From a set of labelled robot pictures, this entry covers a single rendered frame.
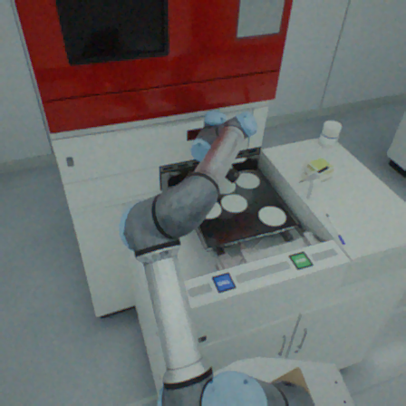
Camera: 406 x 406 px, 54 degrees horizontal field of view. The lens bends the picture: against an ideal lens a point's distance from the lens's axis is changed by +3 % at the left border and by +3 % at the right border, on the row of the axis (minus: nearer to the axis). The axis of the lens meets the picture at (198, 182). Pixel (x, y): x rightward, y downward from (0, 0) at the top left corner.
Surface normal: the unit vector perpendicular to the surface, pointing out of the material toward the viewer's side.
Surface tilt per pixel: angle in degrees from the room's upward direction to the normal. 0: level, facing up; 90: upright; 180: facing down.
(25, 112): 90
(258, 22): 90
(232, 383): 38
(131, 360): 0
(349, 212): 0
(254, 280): 0
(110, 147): 90
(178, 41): 90
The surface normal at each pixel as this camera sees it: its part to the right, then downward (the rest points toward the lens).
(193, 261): 0.03, -0.76
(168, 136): 0.34, 0.62
